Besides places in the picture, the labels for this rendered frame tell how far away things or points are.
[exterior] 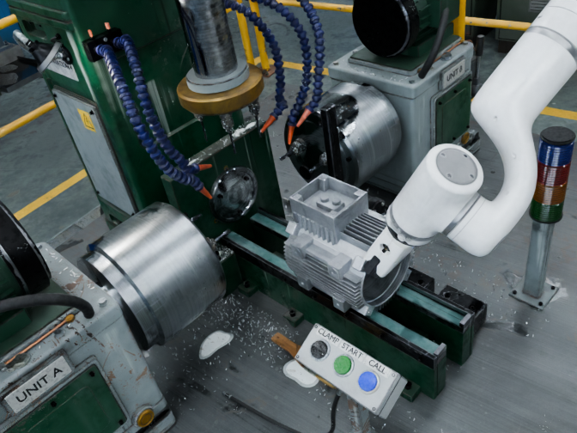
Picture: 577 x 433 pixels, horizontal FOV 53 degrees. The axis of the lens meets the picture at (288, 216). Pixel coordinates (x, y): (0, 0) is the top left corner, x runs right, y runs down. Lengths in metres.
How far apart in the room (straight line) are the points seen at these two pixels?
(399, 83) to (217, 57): 0.52
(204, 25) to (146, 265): 0.46
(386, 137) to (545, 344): 0.59
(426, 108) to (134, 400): 0.98
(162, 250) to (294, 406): 0.42
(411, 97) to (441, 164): 0.69
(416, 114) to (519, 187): 0.71
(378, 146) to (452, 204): 0.64
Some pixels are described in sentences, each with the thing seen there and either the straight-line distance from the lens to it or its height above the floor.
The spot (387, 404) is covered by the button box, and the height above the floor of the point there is 1.04.
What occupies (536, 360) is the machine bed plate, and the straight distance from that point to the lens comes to 1.31.
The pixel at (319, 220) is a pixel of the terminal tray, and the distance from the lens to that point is 1.12.
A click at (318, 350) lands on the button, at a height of 1.07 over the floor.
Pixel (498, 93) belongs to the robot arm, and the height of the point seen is 1.42.
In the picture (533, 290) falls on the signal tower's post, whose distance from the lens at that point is 1.40.
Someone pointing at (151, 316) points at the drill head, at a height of 1.06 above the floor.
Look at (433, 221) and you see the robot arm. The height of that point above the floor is 1.28.
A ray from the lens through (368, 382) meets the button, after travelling 0.92.
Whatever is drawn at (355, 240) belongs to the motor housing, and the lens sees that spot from 1.10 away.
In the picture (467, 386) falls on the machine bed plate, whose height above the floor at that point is 0.80.
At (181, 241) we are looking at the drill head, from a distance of 1.13.
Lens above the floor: 1.82
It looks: 38 degrees down
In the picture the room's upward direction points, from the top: 11 degrees counter-clockwise
